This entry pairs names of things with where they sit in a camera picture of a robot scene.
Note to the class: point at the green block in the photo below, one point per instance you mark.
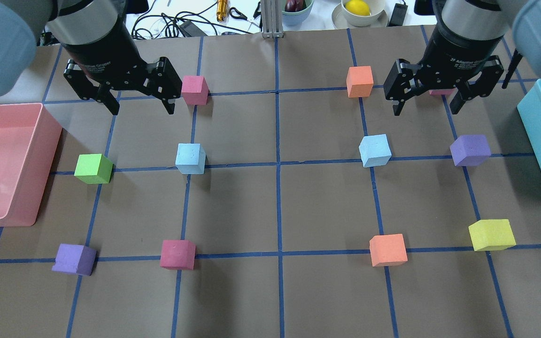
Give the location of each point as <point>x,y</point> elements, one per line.
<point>93,169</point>

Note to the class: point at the pink block far right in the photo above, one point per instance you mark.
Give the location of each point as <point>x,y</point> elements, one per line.
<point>440,92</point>

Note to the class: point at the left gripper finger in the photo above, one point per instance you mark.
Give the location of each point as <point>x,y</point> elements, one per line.
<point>162,82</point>
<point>86,90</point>

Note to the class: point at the purple block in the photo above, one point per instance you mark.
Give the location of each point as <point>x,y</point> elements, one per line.
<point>470,150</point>
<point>74,259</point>

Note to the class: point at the yellow block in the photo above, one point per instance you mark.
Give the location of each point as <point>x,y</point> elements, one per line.
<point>491,235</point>

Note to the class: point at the pink plastic bin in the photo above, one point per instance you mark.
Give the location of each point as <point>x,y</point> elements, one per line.
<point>29,136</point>

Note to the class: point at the orange block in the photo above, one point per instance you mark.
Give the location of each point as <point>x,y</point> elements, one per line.
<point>359,81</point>
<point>387,250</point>

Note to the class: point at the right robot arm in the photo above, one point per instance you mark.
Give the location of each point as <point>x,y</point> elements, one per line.
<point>516,24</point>

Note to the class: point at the aluminium frame post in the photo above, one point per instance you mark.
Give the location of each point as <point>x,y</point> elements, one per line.
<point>272,19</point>

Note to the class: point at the pink block far left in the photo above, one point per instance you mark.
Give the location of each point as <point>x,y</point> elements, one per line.
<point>195,90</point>

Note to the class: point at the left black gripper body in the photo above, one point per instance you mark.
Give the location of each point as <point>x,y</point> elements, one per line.
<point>103,49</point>

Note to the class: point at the light blue block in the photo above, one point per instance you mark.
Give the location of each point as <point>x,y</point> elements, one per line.
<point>374,150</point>
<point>190,159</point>

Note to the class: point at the orange block near right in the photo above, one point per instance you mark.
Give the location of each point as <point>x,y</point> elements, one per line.
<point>387,250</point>

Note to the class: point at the green bowl with fruit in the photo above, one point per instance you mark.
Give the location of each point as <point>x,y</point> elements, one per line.
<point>294,12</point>

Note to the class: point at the purple block right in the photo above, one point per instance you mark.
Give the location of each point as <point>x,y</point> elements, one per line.
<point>470,150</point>

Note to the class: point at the bowl with lemon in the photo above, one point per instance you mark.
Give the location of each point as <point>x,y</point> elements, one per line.
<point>359,13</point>

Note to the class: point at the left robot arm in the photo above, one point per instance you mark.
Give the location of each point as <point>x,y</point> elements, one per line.
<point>22,21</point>

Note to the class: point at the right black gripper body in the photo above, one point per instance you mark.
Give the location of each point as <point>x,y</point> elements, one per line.
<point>458,47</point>

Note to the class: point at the pink block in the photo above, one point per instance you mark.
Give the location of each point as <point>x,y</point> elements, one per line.
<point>440,92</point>
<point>178,255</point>
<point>195,90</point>

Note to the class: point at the orange block far right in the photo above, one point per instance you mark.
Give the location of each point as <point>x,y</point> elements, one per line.
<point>359,81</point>

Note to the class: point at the purple block near left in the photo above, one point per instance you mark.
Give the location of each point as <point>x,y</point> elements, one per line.
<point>74,259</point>

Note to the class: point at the black power adapter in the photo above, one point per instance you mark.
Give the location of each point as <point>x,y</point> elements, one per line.
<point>398,16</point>

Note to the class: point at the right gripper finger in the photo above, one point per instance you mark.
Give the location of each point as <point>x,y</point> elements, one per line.
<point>404,82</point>
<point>489,76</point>

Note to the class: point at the pink block near left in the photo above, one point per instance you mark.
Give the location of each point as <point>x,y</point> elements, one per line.
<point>178,255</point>

